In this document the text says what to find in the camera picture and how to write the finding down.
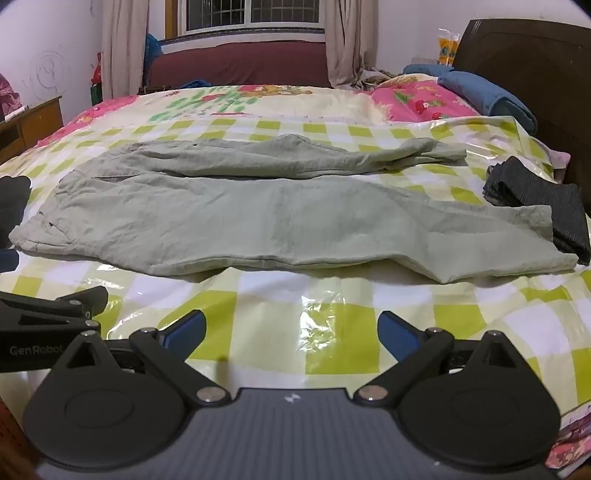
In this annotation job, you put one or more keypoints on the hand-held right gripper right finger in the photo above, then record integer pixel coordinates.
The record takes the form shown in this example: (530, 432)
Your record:
(396, 334)

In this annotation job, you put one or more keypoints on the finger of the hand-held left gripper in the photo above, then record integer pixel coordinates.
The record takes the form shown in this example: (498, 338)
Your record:
(69, 302)
(7, 262)

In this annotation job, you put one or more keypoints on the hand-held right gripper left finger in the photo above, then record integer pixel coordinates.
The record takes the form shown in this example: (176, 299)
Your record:
(188, 331)

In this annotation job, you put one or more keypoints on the light green pants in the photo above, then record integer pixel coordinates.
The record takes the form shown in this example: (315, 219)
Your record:
(258, 221)

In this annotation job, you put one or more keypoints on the dark grey folded pants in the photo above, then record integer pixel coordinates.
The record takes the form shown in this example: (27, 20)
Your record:
(549, 203)

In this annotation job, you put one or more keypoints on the dark cloth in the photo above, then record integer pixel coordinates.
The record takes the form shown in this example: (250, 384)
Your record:
(13, 207)

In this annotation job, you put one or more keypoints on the green checked plastic sheet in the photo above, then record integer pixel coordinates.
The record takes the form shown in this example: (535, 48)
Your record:
(323, 314)

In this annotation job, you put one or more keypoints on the wooden cabinet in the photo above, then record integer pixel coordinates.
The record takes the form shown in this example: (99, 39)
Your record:
(30, 127)

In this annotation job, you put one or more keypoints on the red green toy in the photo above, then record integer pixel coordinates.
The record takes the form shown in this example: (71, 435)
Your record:
(96, 76)

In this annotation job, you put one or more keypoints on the pink floral bed blanket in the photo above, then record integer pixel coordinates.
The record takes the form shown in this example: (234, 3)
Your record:
(295, 99)

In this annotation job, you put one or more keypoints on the blue bag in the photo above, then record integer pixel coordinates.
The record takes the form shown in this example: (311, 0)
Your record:
(152, 50)

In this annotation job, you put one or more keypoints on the grey crumpled clothes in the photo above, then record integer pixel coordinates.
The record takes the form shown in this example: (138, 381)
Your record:
(374, 77)

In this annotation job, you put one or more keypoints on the blue folded blanket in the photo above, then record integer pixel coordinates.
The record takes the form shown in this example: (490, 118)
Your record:
(489, 92)

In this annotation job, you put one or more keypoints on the maroon covered sofa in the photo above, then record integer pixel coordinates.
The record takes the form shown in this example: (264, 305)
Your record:
(240, 62)

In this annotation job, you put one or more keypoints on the orange yellow packets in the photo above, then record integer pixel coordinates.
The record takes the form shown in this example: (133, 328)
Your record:
(447, 46)

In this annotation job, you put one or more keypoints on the dark wooden headboard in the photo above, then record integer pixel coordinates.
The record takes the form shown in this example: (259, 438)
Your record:
(540, 64)

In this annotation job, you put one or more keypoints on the barred window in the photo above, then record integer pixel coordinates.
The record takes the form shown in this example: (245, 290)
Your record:
(251, 14)

